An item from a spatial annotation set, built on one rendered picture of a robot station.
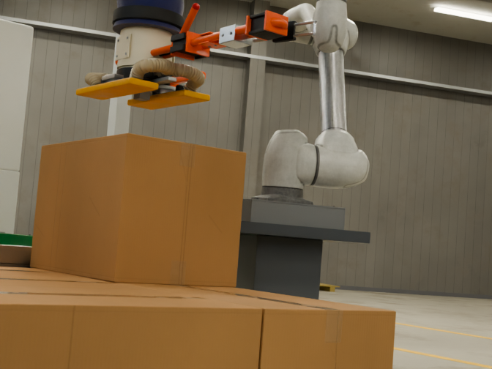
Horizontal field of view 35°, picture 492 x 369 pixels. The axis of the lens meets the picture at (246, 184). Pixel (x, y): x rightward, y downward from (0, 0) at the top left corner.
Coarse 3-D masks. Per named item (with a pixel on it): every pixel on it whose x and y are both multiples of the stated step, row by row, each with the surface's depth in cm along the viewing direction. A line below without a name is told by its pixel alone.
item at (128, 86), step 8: (120, 80) 232; (128, 80) 228; (136, 80) 229; (88, 88) 247; (96, 88) 243; (104, 88) 239; (112, 88) 237; (120, 88) 236; (128, 88) 235; (136, 88) 234; (144, 88) 233; (152, 88) 233; (88, 96) 254; (96, 96) 253; (104, 96) 252; (112, 96) 251; (120, 96) 250
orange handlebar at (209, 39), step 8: (272, 24) 199; (280, 24) 199; (208, 32) 219; (216, 32) 217; (240, 32) 209; (192, 40) 225; (200, 40) 222; (208, 40) 220; (216, 40) 223; (160, 48) 238; (168, 48) 235; (216, 48) 226; (168, 56) 243; (176, 80) 281; (184, 80) 277
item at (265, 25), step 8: (248, 16) 204; (256, 16) 202; (264, 16) 201; (272, 16) 199; (280, 16) 201; (248, 24) 204; (256, 24) 203; (264, 24) 198; (248, 32) 204; (256, 32) 202; (264, 32) 201; (272, 32) 201; (280, 32) 201
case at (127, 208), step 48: (96, 144) 227; (144, 144) 215; (192, 144) 224; (48, 192) 251; (96, 192) 224; (144, 192) 215; (192, 192) 224; (240, 192) 234; (48, 240) 247; (96, 240) 220; (144, 240) 215; (192, 240) 224
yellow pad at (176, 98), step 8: (176, 88) 250; (152, 96) 253; (160, 96) 250; (168, 96) 246; (176, 96) 243; (184, 96) 241; (192, 96) 241; (200, 96) 243; (208, 96) 245; (128, 104) 265; (136, 104) 262; (144, 104) 261; (152, 104) 260; (160, 104) 258; (168, 104) 257; (176, 104) 256; (184, 104) 255
